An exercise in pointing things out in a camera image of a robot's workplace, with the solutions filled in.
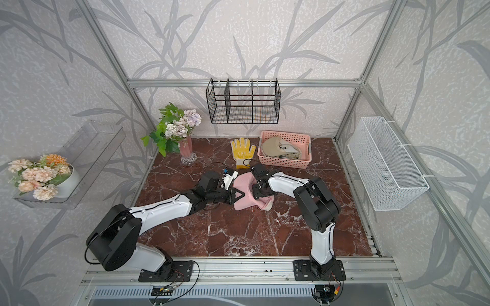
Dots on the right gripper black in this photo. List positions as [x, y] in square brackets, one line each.
[254, 192]

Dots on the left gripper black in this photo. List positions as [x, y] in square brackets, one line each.
[231, 198]

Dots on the pink baseball cap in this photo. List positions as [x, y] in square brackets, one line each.
[244, 183]

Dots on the beige baseball cap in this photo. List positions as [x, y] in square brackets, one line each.
[276, 147]

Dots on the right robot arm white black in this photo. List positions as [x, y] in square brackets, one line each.
[318, 206]

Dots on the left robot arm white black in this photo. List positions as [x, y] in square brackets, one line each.
[115, 240]

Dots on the yellow white work glove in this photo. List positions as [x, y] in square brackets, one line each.
[242, 152]

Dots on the pink plastic basket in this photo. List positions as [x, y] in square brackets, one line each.
[301, 141]

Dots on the pink glass vase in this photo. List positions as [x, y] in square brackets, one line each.
[188, 157]

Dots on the purple white flower bouquet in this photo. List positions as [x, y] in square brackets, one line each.
[175, 124]

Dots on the white pot peach flowers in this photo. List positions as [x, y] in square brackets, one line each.
[47, 178]

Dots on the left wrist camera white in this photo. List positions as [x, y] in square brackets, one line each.
[228, 178]

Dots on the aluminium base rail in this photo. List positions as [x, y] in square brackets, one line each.
[254, 270]

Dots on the black wire wall basket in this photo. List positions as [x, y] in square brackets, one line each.
[243, 101]

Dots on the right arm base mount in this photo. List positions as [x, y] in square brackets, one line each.
[311, 270]

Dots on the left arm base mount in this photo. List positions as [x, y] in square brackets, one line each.
[171, 271]

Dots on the white mesh wall basket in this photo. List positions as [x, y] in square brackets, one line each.
[389, 174]

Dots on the clear acrylic wall shelf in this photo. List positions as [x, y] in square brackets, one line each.
[88, 152]

